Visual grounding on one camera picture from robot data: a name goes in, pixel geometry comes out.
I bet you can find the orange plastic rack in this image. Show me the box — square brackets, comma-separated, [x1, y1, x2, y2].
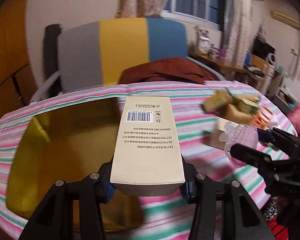
[249, 106, 274, 130]

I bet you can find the tan sponge block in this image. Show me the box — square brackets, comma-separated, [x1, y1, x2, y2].
[224, 104, 253, 125]

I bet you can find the purple box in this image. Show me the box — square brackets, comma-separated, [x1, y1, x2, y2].
[215, 48, 226, 60]

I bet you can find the gold metal tin box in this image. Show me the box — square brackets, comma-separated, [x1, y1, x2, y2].
[6, 96, 144, 230]

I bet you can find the air conditioner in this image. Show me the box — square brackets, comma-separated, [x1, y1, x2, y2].
[270, 9, 300, 30]

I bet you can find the window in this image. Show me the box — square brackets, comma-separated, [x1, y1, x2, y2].
[161, 0, 225, 31]

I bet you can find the beige carton with drawing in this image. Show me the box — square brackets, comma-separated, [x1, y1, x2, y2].
[204, 117, 238, 150]

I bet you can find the cracker pack upright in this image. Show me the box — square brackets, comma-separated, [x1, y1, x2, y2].
[203, 90, 233, 113]

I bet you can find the small green box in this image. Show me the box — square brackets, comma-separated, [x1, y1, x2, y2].
[237, 98, 259, 114]

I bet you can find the white box with items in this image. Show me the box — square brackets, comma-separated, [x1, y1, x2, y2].
[194, 26, 211, 55]

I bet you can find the wooden side desk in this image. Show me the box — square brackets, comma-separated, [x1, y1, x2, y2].
[189, 51, 264, 92]

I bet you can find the beige carton with barcode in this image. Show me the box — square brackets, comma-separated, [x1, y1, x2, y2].
[110, 96, 185, 197]

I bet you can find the wooden chair with cushion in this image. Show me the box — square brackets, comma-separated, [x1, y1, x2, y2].
[244, 53, 275, 94]

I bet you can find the curtain right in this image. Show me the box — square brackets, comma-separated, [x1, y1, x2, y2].
[223, 0, 251, 69]

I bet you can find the striped tablecloth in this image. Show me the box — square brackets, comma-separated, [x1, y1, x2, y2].
[0, 81, 297, 239]

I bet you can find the wooden wardrobe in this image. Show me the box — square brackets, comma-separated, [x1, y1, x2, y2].
[0, 0, 37, 118]

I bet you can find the dark red jacket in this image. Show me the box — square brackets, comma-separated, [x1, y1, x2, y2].
[119, 57, 216, 85]

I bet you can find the small white fan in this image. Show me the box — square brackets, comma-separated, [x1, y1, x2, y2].
[266, 53, 277, 67]

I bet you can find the black rolled mat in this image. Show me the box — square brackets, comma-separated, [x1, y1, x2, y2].
[43, 24, 62, 98]

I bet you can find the grey yellow blue chair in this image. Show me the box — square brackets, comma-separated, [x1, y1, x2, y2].
[30, 18, 225, 102]

